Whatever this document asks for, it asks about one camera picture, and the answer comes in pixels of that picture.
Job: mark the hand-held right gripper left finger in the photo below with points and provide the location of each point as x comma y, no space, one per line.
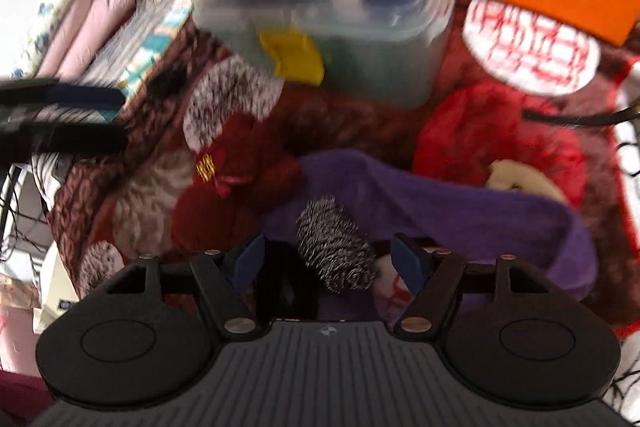
250,262

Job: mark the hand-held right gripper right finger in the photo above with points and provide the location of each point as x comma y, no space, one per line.
407,264

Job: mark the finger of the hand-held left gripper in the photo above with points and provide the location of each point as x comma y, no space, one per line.
60,94
65,139

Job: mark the red fuzzy cloth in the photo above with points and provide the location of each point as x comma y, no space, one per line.
235,192

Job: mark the black white fuzzy sock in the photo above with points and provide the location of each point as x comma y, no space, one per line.
335,247

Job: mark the purple plush cloth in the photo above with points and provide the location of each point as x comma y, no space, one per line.
475,217

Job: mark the cream soft piece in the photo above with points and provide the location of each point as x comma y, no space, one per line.
520,179

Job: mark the pink folded cloth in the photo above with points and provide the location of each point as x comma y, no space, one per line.
90,32

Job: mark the floral white pillow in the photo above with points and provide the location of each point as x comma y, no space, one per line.
60,2

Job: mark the striped checked cloth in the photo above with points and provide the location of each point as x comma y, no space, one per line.
160,17

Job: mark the white labelled box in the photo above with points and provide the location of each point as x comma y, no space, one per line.
57,287

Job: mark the olive pouch with red stripe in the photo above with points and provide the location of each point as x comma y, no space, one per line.
565,119

